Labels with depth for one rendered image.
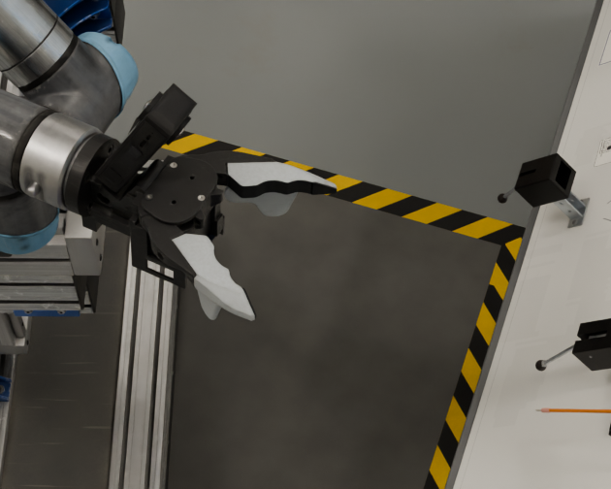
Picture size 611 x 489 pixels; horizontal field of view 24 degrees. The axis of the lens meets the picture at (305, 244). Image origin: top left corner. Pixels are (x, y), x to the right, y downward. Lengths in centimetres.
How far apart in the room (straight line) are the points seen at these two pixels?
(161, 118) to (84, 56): 27
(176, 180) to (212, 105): 205
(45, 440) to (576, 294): 111
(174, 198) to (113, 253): 161
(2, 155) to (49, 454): 143
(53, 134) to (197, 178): 13
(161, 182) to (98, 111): 21
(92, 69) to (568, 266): 80
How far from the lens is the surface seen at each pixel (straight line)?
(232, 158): 118
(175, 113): 110
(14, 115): 121
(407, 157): 312
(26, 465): 258
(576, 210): 194
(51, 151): 118
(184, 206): 114
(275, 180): 117
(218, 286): 110
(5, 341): 250
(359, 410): 281
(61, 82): 134
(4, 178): 121
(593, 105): 211
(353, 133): 315
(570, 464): 170
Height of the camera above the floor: 254
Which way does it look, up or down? 58 degrees down
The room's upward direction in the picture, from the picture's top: straight up
